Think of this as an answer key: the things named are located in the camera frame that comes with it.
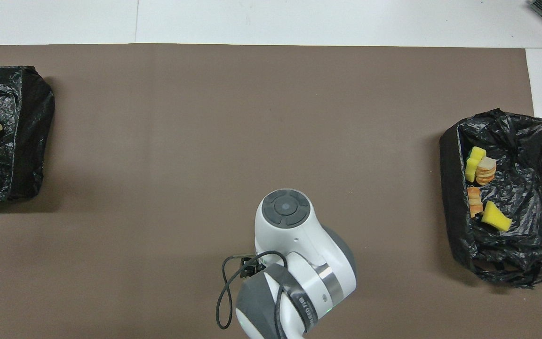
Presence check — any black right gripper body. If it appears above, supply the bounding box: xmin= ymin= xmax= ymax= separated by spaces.
xmin=245 ymin=257 xmax=267 ymax=276

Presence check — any orange striped toy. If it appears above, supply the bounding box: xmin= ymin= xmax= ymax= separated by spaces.
xmin=467 ymin=186 xmax=484 ymax=218

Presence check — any green and yellow sponge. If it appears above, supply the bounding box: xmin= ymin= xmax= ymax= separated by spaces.
xmin=465 ymin=146 xmax=487 ymax=182

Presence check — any yellow sponge wedge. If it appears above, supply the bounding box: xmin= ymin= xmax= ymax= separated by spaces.
xmin=481 ymin=201 xmax=512 ymax=232

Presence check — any open bin black bag liner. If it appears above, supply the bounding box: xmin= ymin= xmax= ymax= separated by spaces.
xmin=439 ymin=109 xmax=542 ymax=289

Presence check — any brown paper table mat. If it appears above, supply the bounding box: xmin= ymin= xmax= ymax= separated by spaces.
xmin=0 ymin=44 xmax=542 ymax=339

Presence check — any box covered by black bag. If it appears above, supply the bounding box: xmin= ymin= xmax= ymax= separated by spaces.
xmin=0 ymin=66 xmax=56 ymax=203

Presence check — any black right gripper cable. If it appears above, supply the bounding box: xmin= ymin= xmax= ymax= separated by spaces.
xmin=216 ymin=250 xmax=288 ymax=339

